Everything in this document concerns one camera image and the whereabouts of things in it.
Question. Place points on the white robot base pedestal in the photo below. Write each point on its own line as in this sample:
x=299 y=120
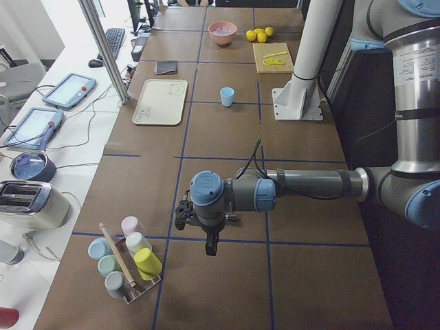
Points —
x=299 y=99

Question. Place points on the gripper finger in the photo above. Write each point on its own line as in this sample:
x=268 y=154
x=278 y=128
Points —
x=215 y=242
x=209 y=246

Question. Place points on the yellow cup in rack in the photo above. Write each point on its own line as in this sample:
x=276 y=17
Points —
x=148 y=265

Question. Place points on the green cup in rack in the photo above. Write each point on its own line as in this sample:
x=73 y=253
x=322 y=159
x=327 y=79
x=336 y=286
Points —
x=108 y=264

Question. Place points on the pink bowl of ice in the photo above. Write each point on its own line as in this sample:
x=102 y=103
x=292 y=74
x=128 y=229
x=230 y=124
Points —
x=222 y=32

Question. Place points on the pink cup in rack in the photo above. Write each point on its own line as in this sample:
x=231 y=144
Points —
x=131 y=224

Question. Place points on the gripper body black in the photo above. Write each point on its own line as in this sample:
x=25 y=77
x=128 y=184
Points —
x=210 y=229

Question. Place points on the wooden cutting board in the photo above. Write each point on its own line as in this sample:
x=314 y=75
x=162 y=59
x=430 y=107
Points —
x=261 y=49

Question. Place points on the teach pendant far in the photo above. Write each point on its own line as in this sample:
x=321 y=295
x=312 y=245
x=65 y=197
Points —
x=69 y=91

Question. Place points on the blue saucepan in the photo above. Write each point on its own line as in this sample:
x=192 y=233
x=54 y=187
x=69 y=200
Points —
x=35 y=165

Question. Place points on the white cup in rack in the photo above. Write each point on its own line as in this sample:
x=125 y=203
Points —
x=135 y=241

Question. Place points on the black keyboard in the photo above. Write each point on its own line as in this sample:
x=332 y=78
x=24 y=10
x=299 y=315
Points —
x=115 y=38

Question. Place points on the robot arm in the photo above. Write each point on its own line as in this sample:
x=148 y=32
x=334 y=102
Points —
x=410 y=187

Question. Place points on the blue cup in rack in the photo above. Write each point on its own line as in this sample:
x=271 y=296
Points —
x=99 y=248

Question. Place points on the red cup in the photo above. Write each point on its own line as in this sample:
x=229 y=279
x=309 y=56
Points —
x=8 y=317

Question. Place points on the lemon slices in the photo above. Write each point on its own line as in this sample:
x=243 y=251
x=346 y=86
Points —
x=273 y=61

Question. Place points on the white wire cup rack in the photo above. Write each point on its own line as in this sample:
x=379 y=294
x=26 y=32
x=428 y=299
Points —
x=137 y=284

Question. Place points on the teach pendant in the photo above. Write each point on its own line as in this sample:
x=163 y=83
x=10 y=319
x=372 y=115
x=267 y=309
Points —
x=69 y=91
x=35 y=129

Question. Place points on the grey cup in rack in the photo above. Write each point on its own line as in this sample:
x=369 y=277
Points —
x=116 y=284

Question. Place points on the aluminium frame post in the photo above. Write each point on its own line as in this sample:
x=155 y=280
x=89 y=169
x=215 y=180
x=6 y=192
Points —
x=93 y=21

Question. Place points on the teach pendant near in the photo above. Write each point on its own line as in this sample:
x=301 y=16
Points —
x=35 y=129

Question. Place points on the black computer mouse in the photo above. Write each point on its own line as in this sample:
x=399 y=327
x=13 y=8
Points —
x=95 y=63

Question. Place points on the grey folded cloth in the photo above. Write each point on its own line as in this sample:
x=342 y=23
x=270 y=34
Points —
x=166 y=67

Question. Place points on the cream bear tray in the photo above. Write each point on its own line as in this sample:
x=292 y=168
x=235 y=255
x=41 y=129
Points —
x=161 y=102

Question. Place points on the light blue cup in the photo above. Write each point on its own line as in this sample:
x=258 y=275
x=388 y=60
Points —
x=227 y=96

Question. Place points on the yellow plastic knife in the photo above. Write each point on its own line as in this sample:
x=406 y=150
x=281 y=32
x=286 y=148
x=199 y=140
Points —
x=275 y=54

